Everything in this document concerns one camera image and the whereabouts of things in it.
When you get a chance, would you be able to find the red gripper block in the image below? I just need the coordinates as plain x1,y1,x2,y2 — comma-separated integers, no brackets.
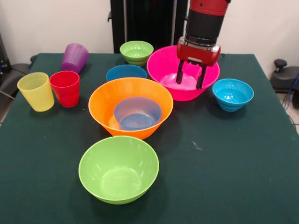
176,36,221,90

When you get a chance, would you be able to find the pink plastic bowl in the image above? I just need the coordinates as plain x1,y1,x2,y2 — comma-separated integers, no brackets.
146,45,221,102

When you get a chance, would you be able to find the light blue plastic bowl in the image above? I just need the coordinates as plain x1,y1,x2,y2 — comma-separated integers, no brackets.
212,78,255,112

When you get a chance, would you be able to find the orange plastic bowl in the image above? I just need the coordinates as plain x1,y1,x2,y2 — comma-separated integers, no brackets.
88,77,174,140

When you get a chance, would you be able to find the large green plastic bowl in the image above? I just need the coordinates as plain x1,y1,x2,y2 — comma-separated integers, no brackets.
78,136,160,205

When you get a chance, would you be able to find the purple plastic cup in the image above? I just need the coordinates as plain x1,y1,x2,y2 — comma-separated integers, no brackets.
61,42,90,74

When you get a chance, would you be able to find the red plastic cup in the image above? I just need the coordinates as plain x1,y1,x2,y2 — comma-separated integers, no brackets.
49,70,81,108

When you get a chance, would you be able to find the small green plastic bowl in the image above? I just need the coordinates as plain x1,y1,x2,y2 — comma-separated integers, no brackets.
119,40,154,67

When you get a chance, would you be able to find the black floor stand base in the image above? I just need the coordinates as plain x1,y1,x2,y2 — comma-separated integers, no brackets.
0,62,30,98
270,59,299,93

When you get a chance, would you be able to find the dark green tablecloth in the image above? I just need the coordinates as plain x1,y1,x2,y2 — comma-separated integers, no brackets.
0,53,299,224

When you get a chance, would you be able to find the yellow plastic cup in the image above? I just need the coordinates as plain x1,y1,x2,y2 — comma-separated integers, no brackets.
17,72,55,112

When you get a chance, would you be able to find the black equipment box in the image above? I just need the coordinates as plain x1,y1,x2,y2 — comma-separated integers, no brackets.
0,32,12,75

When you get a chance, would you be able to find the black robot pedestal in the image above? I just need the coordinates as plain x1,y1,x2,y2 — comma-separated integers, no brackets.
107,0,190,52

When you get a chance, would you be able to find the blue cable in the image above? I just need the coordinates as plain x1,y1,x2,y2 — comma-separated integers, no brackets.
282,74,299,110

